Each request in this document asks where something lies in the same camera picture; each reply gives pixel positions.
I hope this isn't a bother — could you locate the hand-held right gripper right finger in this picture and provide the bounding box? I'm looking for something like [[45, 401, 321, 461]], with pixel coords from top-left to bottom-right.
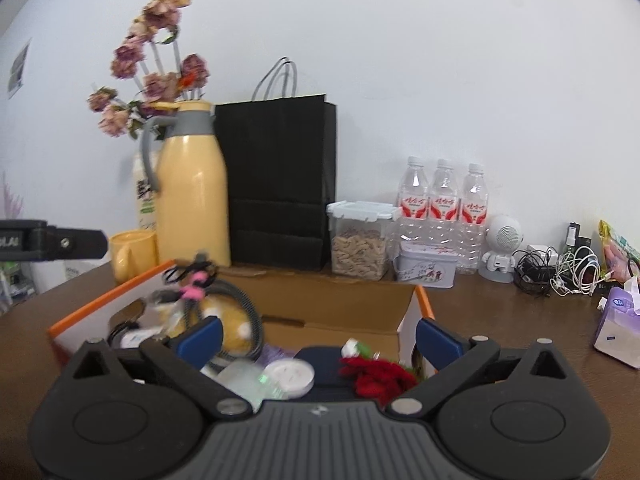
[[388, 317, 569, 418]]

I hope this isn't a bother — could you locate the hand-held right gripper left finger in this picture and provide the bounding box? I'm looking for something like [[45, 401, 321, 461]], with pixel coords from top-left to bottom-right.
[[70, 316, 253, 419]]

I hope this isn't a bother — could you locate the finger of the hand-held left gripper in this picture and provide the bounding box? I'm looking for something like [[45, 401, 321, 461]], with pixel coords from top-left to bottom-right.
[[45, 226, 109, 262]]

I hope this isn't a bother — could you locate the yellow spotted plush toy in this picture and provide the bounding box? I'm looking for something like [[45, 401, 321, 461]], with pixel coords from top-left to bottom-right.
[[199, 294, 254, 356]]

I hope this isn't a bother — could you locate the black cable with pink tie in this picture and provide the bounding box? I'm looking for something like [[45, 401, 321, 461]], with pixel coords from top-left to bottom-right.
[[107, 252, 264, 376]]

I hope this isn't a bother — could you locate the iridescent ball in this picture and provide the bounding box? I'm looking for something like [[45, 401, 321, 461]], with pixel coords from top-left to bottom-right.
[[214, 359, 281, 411]]

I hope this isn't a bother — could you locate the white jar of pellets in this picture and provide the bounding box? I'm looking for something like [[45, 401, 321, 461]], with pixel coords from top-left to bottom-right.
[[119, 327, 166, 349]]

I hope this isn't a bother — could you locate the red fabric rose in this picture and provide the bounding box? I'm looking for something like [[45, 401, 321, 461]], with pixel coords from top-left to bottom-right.
[[338, 338, 421, 409]]

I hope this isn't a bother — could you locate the purple knitted pouch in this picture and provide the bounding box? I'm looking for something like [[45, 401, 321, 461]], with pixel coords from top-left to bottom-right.
[[259, 343, 301, 366]]

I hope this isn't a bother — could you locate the white round lid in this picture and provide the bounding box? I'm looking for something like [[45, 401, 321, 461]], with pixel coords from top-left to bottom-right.
[[262, 358, 316, 401]]

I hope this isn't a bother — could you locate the navy zip case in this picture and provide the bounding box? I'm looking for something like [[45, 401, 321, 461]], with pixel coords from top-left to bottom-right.
[[294, 344, 361, 401]]

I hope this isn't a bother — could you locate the red cardboard box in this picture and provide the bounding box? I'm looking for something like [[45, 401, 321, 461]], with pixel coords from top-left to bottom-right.
[[47, 258, 436, 382]]

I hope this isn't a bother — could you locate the metal storage rack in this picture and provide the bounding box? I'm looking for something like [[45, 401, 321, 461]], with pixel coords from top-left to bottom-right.
[[0, 260, 37, 307]]

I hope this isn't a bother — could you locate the yellow mug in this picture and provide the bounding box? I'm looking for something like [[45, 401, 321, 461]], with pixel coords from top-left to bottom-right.
[[108, 229, 160, 285]]

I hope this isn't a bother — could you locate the white printed tin box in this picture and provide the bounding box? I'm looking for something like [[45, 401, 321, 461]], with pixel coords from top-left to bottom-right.
[[391, 240, 459, 290]]

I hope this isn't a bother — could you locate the white milk carton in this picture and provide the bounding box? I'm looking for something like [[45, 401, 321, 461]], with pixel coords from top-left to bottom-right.
[[132, 152, 161, 234]]

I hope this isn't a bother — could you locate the clear seed container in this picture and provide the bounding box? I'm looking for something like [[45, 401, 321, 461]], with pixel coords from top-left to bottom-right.
[[325, 200, 401, 281]]

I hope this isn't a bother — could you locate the yellow thermos jug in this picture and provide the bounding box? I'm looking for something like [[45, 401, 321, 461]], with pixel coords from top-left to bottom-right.
[[138, 100, 232, 269]]

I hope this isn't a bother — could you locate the white robot speaker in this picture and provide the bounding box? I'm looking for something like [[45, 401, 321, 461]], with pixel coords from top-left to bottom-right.
[[478, 214, 525, 285]]

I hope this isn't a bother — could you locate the red label water bottle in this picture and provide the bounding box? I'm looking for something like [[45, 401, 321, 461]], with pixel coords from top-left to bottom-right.
[[427, 158, 460, 246], [455, 162, 490, 276], [397, 155, 431, 246]]

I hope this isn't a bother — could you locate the white power adapter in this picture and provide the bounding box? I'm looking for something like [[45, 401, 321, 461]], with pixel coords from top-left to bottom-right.
[[527, 243, 556, 266]]

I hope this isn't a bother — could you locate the black paper bag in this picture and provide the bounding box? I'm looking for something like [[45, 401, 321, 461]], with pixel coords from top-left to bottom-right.
[[214, 57, 338, 272]]

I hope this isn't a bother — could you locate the dried pink flower bouquet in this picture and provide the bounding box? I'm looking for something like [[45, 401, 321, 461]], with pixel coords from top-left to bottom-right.
[[87, 0, 211, 139]]

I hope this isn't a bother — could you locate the purple tissue pack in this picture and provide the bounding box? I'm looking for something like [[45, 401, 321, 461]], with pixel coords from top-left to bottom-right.
[[593, 277, 640, 365]]

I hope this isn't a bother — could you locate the colourful snack packet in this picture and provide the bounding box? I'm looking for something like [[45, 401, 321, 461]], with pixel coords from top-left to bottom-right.
[[598, 219, 640, 281]]

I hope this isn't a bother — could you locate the purple wall sticker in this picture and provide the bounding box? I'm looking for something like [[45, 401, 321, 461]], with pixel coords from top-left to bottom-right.
[[0, 172, 24, 221]]

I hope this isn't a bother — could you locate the black cable bundle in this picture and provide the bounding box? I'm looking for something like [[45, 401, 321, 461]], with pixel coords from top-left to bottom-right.
[[512, 248, 559, 296]]

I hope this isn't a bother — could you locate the white cable bundle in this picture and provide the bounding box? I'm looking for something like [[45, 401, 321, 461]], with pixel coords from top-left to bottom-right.
[[549, 247, 601, 297]]

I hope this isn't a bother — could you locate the wall poster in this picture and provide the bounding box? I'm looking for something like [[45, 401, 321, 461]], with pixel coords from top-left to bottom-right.
[[7, 37, 33, 100]]

